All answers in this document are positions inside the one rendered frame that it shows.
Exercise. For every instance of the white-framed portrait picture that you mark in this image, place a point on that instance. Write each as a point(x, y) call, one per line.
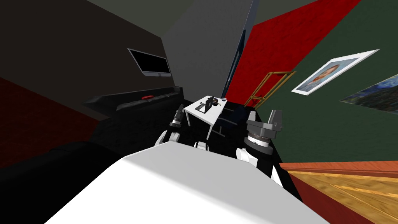
point(332, 72)

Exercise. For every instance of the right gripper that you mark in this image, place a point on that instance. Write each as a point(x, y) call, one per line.
point(261, 129)

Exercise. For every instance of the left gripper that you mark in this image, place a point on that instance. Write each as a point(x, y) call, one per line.
point(178, 115)

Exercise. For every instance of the blue night-sky painting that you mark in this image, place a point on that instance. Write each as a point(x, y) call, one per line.
point(377, 96)

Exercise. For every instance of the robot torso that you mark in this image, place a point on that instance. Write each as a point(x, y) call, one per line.
point(174, 186)

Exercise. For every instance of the black wall television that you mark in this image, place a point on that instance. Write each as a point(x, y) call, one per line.
point(150, 63)

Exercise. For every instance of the white desk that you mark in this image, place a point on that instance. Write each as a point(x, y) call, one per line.
point(209, 115)

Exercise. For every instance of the black sofa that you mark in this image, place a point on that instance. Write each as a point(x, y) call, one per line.
point(136, 101)

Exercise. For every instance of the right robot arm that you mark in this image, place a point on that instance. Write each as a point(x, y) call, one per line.
point(261, 155)

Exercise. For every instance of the wooden ladder shelf frame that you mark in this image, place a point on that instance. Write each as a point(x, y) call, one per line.
point(268, 87)

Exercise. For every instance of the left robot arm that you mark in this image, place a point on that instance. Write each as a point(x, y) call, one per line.
point(166, 137)

